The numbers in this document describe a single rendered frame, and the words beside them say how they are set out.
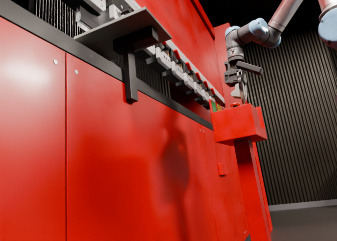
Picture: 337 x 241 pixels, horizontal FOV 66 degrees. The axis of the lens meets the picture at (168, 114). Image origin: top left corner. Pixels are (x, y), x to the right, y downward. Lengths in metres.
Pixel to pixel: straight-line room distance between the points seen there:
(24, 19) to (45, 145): 0.24
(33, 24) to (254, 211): 0.91
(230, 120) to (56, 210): 0.70
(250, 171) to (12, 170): 0.82
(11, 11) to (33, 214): 0.36
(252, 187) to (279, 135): 3.57
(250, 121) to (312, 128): 3.77
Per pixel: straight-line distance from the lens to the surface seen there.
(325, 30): 1.01
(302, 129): 4.70
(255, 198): 1.07
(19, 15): 0.59
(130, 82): 0.79
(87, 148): 0.61
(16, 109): 0.51
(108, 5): 1.17
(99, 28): 0.85
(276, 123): 4.63
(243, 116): 1.01
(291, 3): 1.32
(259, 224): 1.08
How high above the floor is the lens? 0.51
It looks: 16 degrees up
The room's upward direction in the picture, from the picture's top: 7 degrees counter-clockwise
